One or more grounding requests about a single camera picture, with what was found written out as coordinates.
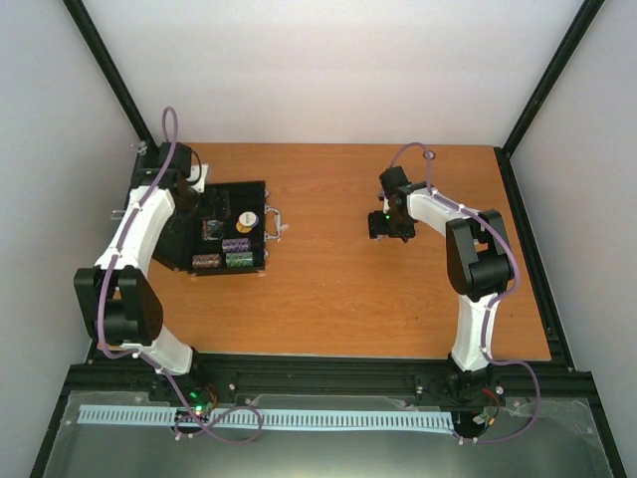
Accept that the black aluminium frame rail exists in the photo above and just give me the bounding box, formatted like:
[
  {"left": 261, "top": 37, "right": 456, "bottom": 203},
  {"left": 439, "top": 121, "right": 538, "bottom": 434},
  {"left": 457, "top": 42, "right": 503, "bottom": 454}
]
[{"left": 64, "top": 351, "right": 596, "bottom": 399}]

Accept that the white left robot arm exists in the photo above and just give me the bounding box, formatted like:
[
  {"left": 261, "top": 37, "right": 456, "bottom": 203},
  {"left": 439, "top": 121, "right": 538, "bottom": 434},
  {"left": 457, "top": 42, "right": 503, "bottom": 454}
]
[{"left": 74, "top": 141, "right": 209, "bottom": 401}]

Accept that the black right frame post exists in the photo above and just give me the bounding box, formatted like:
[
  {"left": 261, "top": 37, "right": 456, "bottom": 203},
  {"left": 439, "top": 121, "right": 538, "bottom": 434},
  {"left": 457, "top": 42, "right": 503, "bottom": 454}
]
[{"left": 500, "top": 0, "right": 607, "bottom": 155}]

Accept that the black poker set case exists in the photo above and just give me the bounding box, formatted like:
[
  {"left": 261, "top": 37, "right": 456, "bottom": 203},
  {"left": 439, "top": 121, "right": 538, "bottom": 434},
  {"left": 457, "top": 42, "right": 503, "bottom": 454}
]
[{"left": 111, "top": 141, "right": 291, "bottom": 280}]

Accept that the brown chip stack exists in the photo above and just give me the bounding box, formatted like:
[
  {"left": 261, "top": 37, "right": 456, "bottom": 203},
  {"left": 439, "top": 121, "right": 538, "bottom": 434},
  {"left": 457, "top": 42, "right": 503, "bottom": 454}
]
[{"left": 192, "top": 254, "right": 221, "bottom": 270}]

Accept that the black left frame post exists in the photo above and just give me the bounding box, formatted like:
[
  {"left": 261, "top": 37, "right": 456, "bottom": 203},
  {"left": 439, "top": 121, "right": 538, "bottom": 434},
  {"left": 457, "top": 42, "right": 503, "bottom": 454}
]
[{"left": 63, "top": 0, "right": 158, "bottom": 152}]

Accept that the green chip stack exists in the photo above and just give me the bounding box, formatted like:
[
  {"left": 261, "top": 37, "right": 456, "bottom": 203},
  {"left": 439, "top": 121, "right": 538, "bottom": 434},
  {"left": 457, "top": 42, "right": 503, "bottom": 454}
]
[{"left": 225, "top": 251, "right": 254, "bottom": 268}]

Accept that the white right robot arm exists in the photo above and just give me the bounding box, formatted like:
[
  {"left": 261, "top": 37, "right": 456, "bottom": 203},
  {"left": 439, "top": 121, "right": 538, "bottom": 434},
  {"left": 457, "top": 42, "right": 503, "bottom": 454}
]
[{"left": 368, "top": 166, "right": 519, "bottom": 402}]

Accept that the black frame post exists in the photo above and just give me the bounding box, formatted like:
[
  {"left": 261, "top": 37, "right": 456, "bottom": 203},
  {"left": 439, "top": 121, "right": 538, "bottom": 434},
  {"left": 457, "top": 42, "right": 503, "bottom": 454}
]
[
  {"left": 63, "top": 0, "right": 158, "bottom": 152},
  {"left": 500, "top": 0, "right": 607, "bottom": 155}
]

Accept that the white dealer button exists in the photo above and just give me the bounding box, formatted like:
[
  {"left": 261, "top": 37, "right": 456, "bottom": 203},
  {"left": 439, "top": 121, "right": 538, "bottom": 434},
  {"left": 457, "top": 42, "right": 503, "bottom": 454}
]
[{"left": 237, "top": 211, "right": 259, "bottom": 228}]

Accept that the white slotted cable duct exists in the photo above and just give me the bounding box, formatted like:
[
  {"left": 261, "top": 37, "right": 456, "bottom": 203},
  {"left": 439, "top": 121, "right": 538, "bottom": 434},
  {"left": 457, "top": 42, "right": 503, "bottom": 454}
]
[{"left": 77, "top": 404, "right": 454, "bottom": 434}]

